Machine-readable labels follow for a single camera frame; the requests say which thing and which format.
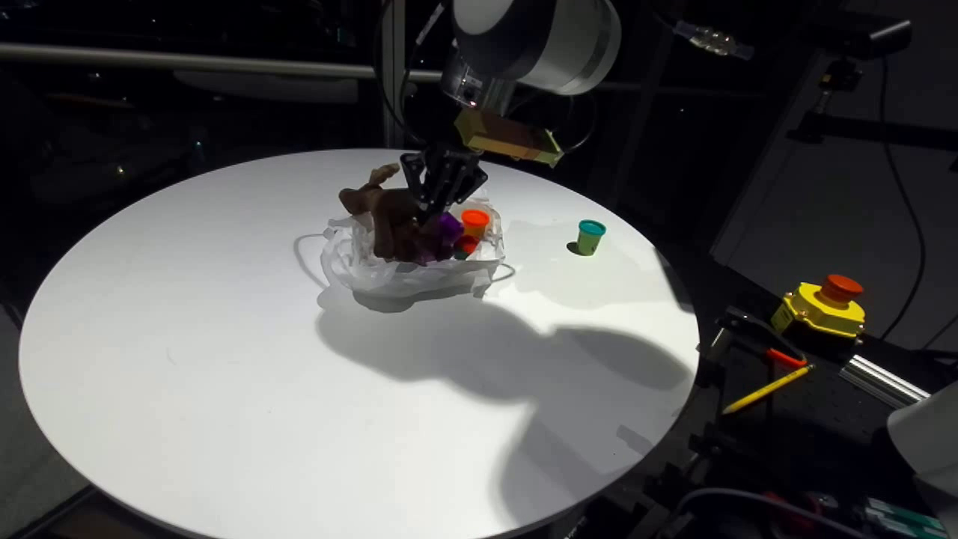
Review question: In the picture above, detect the silver cable connector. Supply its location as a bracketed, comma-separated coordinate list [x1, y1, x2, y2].
[673, 17, 761, 64]

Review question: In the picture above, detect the yellow emergency stop red button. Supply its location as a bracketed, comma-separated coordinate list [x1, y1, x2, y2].
[770, 273, 872, 342]

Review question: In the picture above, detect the orange lid yellow dough tub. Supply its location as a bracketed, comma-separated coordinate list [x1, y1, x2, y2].
[459, 203, 495, 242]

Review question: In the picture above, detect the thin black hanging cable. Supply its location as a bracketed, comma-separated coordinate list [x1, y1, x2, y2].
[873, 53, 930, 342]

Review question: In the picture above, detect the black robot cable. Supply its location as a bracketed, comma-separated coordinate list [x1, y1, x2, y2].
[373, 0, 448, 154]

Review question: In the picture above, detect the yellow pencil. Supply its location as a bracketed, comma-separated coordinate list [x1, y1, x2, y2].
[719, 362, 816, 420]

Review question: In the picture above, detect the white plastic bag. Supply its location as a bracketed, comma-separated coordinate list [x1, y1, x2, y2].
[291, 200, 518, 315]

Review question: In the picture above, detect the teal lid dough tub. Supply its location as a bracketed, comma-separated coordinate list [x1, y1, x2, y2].
[574, 216, 610, 257]

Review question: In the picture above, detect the grey rounded cover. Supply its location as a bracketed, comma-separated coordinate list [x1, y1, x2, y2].
[884, 383, 958, 498]

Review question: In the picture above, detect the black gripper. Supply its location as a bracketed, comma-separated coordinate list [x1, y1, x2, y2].
[397, 134, 495, 222]

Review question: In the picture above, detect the yellowish wrist camera mount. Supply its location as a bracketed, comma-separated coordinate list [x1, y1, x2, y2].
[453, 103, 568, 170]

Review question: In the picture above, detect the vertical metal window post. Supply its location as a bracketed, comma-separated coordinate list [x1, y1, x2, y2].
[378, 0, 409, 149]

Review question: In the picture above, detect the grey floor cable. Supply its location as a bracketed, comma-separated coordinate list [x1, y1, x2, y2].
[677, 486, 872, 539]

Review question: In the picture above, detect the horizontal metal window rail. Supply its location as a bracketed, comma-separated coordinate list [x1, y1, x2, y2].
[0, 38, 447, 86]

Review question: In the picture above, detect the red handled tool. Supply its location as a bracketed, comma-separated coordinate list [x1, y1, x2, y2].
[761, 344, 810, 371]

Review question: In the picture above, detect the teal handled tool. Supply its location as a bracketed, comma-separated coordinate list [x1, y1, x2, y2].
[861, 493, 951, 539]

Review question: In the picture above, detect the aluminium bar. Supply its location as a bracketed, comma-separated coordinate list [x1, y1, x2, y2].
[840, 354, 938, 407]

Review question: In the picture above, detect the purple dough tub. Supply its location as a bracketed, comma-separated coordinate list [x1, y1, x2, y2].
[427, 213, 466, 263]

